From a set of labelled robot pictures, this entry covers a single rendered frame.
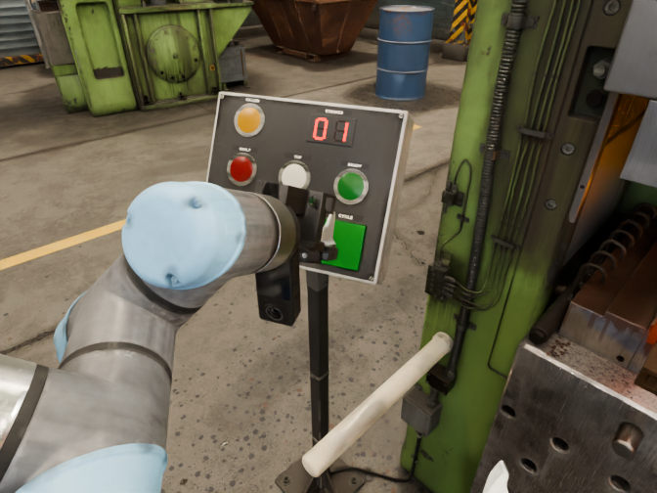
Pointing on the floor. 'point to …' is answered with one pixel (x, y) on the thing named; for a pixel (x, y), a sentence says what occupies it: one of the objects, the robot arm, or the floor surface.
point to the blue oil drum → (403, 52)
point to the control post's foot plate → (295, 475)
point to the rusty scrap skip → (314, 25)
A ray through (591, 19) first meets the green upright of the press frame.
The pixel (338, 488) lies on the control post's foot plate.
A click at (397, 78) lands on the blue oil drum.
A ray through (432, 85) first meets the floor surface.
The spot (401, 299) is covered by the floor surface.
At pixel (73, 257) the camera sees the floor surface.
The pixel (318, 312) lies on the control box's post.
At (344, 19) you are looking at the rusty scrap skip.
